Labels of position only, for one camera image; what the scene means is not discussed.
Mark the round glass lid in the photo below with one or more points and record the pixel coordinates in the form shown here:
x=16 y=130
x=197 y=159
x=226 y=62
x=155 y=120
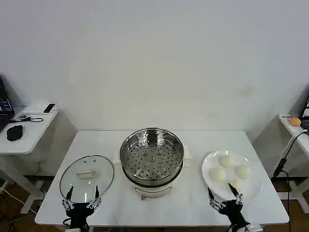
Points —
x=79 y=183

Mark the open laptop with lit screen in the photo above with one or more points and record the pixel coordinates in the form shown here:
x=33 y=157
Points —
x=4 y=104

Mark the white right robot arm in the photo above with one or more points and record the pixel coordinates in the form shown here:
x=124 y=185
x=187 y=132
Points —
x=254 y=228

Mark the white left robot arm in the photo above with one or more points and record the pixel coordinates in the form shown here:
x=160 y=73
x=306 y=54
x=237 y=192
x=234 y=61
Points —
x=74 y=230

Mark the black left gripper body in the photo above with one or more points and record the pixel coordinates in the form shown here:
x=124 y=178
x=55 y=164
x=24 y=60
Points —
x=79 y=212

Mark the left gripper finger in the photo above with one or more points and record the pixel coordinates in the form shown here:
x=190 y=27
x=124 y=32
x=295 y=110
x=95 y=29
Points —
x=95 y=202
x=68 y=203

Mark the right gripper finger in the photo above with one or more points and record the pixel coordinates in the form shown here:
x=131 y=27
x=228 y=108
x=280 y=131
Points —
x=214 y=203
x=237 y=197

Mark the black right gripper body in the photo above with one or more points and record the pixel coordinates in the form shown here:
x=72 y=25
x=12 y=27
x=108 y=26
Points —
x=233 y=211

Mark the perforated steel steamer basket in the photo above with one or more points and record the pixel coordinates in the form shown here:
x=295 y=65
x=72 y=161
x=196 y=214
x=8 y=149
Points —
x=135 y=145

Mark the smartphone with dark screen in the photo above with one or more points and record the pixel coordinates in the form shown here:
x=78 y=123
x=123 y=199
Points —
x=49 y=108

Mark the white round plate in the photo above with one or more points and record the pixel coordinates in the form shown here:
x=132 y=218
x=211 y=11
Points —
x=251 y=191

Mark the dark laptop edge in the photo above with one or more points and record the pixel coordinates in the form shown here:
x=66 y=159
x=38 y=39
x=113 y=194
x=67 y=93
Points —
x=306 y=113

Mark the white steamed bun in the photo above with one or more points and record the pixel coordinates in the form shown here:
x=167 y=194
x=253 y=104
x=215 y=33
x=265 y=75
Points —
x=243 y=171
x=227 y=161
x=217 y=176
x=239 y=183

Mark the white side desk with orange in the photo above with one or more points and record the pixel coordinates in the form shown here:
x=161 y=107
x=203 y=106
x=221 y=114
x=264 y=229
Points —
x=301 y=142

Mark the orange round object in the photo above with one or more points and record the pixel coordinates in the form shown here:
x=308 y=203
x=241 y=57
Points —
x=295 y=121

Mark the black computer mouse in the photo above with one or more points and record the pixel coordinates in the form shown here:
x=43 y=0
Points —
x=15 y=133

